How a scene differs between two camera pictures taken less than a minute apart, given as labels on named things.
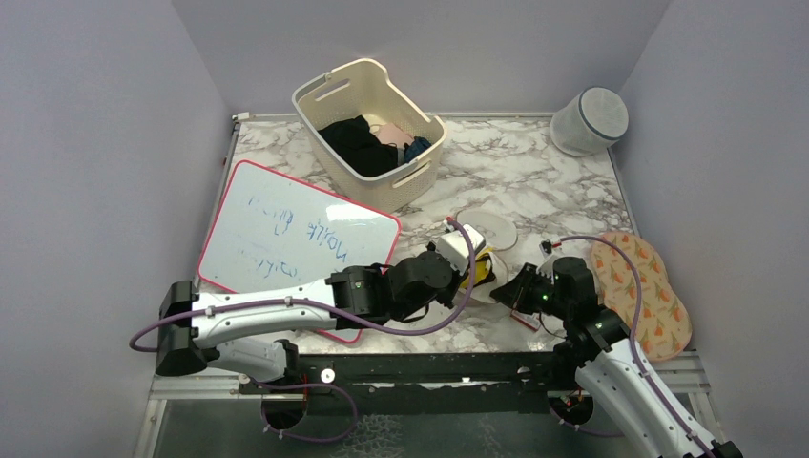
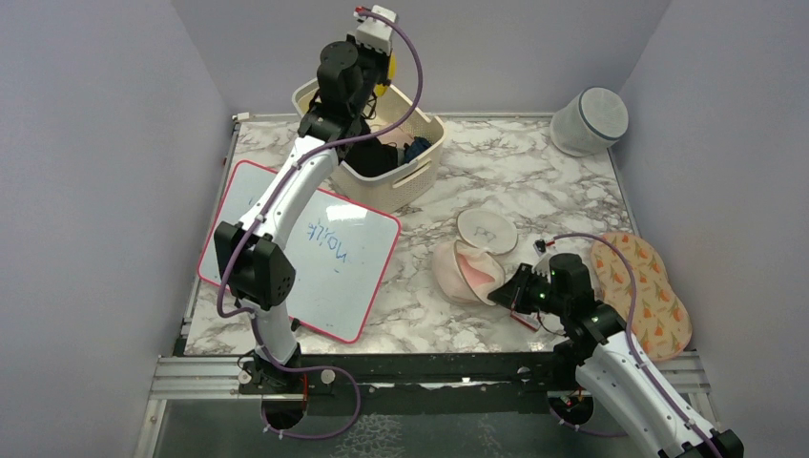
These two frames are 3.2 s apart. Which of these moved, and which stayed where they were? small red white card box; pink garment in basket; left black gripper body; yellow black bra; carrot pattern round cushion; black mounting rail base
Moved: yellow black bra; left black gripper body
Stayed: black mounting rail base; carrot pattern round cushion; pink garment in basket; small red white card box
